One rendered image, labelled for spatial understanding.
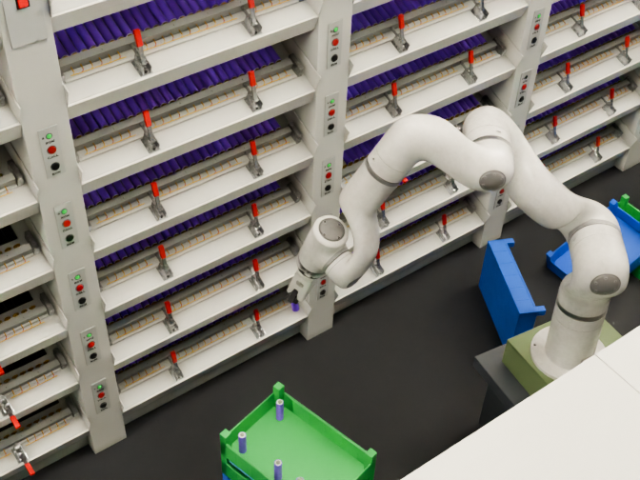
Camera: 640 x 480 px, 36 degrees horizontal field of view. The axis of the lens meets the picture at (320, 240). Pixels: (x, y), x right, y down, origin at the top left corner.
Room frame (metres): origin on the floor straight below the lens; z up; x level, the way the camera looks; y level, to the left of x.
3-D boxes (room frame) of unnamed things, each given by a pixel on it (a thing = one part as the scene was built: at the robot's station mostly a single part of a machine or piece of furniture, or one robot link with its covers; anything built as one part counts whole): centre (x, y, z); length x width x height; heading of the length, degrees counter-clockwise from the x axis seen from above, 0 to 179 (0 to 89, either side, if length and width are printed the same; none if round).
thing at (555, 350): (1.60, -0.63, 0.47); 0.19 x 0.19 x 0.18
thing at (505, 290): (2.04, -0.58, 0.10); 0.30 x 0.08 x 0.20; 12
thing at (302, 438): (1.28, 0.03, 0.36); 0.30 x 0.20 x 0.08; 51
